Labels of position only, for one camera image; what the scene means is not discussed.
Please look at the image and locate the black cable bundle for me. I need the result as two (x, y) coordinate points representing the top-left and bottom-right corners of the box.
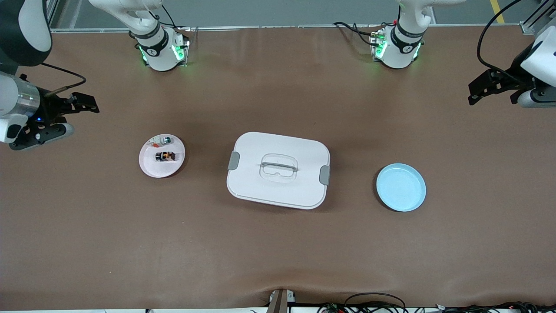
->
(434, 301), (556, 313)

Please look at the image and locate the white lidded storage box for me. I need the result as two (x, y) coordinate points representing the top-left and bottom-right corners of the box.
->
(226, 132), (331, 210)

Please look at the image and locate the black left base cable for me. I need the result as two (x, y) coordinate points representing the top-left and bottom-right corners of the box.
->
(333, 21), (383, 47)

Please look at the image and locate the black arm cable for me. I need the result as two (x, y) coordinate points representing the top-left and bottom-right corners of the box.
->
(40, 63), (87, 97)
(477, 0), (529, 83)

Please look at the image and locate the light blue round plate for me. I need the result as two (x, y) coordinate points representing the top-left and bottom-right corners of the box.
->
(376, 163), (427, 213)

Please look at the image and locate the aluminium frame profile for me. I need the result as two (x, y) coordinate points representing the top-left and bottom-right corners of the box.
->
(43, 0), (59, 33)
(519, 0), (556, 35)

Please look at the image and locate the pink round plate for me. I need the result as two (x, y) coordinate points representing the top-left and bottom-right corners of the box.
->
(139, 133), (186, 179)

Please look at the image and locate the black right base cable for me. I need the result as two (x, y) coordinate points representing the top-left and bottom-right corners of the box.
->
(147, 5), (178, 30)

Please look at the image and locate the black base cable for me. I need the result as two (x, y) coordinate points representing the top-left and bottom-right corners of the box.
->
(333, 21), (383, 47)
(147, 5), (178, 30)

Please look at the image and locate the black looped cable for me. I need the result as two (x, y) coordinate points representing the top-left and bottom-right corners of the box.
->
(344, 292), (407, 313)

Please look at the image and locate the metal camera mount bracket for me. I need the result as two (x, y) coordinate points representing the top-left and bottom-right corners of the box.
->
(266, 288), (297, 313)

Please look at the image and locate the white switch with green button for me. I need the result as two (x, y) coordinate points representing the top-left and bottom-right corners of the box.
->
(149, 135), (174, 149)

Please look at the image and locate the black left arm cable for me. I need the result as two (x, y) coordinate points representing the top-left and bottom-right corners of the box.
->
(477, 0), (529, 83)

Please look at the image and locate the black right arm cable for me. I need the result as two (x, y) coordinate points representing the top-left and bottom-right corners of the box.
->
(40, 63), (87, 97)

